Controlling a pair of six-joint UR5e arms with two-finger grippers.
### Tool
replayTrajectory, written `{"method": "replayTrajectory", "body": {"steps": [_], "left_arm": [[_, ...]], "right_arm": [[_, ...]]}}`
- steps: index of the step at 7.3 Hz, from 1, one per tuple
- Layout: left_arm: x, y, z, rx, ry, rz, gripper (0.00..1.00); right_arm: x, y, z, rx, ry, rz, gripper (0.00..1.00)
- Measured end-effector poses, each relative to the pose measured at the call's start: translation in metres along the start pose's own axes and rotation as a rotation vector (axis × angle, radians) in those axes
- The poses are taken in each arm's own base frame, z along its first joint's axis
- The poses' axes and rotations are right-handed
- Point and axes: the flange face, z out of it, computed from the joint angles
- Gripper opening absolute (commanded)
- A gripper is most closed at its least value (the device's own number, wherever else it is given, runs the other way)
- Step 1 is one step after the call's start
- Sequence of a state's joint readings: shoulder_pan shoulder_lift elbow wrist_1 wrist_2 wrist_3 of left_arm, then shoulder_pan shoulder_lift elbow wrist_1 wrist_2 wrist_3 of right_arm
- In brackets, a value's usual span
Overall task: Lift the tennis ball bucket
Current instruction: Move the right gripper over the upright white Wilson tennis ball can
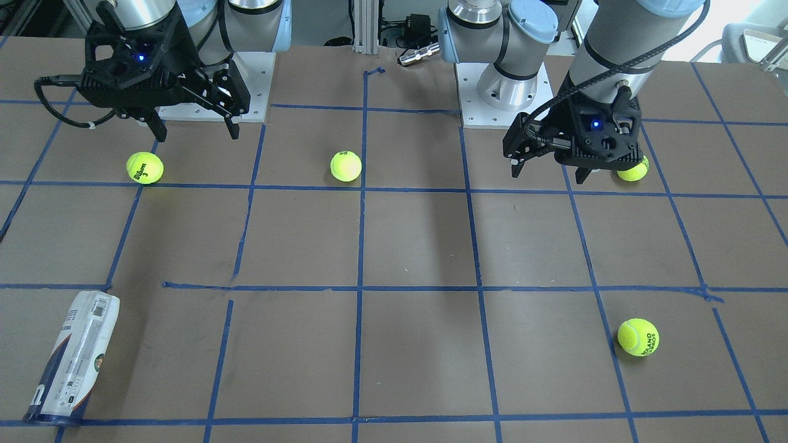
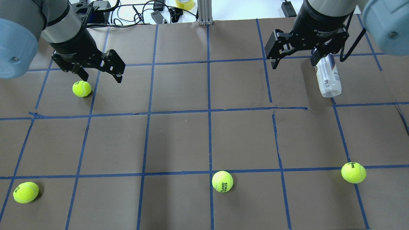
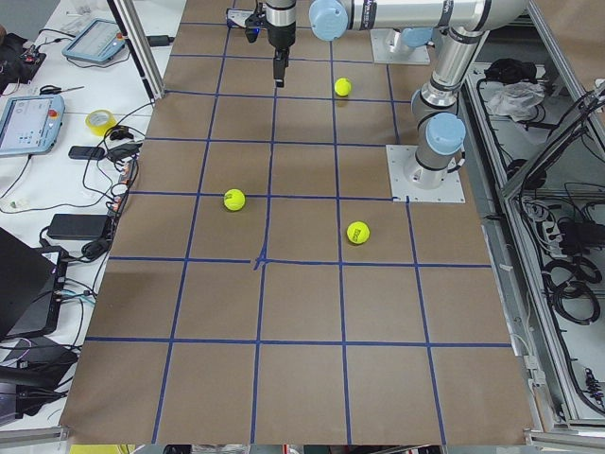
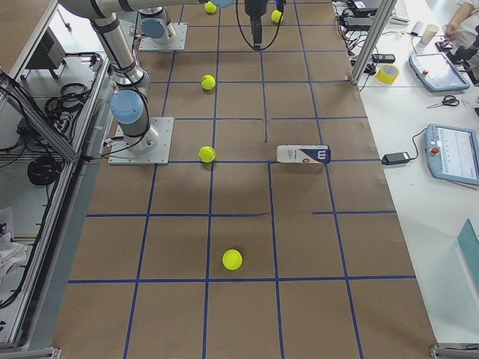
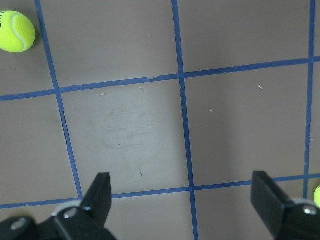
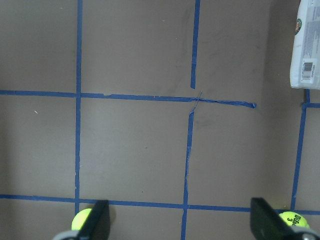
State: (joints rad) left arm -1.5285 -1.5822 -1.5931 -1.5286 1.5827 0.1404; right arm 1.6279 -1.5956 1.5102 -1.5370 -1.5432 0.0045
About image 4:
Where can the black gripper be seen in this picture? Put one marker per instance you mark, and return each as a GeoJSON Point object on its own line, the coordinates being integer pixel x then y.
{"type": "Point", "coordinates": [254, 9]}

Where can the white blue tennis ball can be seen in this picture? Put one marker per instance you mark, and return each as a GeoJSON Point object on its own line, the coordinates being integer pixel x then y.
{"type": "Point", "coordinates": [303, 154]}

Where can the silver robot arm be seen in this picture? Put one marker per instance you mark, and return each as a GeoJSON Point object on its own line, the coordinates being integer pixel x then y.
{"type": "Point", "coordinates": [104, 21]}
{"type": "Point", "coordinates": [156, 24]}

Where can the far right yellow tennis ball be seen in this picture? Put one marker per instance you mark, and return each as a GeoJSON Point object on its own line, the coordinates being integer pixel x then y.
{"type": "Point", "coordinates": [276, 16]}

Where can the yellow tennis ball near base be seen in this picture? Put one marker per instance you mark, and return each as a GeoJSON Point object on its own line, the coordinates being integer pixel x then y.
{"type": "Point", "coordinates": [208, 82]}

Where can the middle yellow tennis ball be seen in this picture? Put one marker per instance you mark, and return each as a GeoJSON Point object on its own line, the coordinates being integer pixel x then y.
{"type": "Point", "coordinates": [207, 154]}

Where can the person hand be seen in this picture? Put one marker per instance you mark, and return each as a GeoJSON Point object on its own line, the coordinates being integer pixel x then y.
{"type": "Point", "coordinates": [452, 30]}

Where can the black phone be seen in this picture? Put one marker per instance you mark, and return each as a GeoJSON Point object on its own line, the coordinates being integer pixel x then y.
{"type": "Point", "coordinates": [383, 58]}

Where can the yellow tape roll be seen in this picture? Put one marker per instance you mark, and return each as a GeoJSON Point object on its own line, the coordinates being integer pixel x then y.
{"type": "Point", "coordinates": [388, 73]}

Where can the paper cup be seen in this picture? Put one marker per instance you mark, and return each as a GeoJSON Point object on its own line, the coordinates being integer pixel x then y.
{"type": "Point", "coordinates": [429, 33]}

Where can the far teach pendant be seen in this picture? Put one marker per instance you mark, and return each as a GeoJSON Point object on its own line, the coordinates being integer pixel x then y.
{"type": "Point", "coordinates": [437, 72]}

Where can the teach pendant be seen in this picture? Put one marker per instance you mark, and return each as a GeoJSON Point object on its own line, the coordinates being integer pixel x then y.
{"type": "Point", "coordinates": [437, 72]}
{"type": "Point", "coordinates": [452, 153]}

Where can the black power adapter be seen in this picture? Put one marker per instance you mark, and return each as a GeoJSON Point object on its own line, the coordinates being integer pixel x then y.
{"type": "Point", "coordinates": [396, 158]}

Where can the grey electronics box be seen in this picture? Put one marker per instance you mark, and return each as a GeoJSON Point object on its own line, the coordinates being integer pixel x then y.
{"type": "Point", "coordinates": [49, 54]}

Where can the near teach pendant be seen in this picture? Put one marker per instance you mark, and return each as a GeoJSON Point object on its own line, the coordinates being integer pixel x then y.
{"type": "Point", "coordinates": [452, 153]}

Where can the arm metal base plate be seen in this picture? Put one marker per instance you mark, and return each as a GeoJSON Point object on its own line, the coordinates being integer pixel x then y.
{"type": "Point", "coordinates": [177, 44]}
{"type": "Point", "coordinates": [154, 148]}

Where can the aluminium frame post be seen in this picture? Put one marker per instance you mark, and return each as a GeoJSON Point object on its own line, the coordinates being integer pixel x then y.
{"type": "Point", "coordinates": [379, 23]}

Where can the black handled scissors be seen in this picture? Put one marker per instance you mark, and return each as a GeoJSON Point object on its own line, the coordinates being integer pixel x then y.
{"type": "Point", "coordinates": [448, 100]}

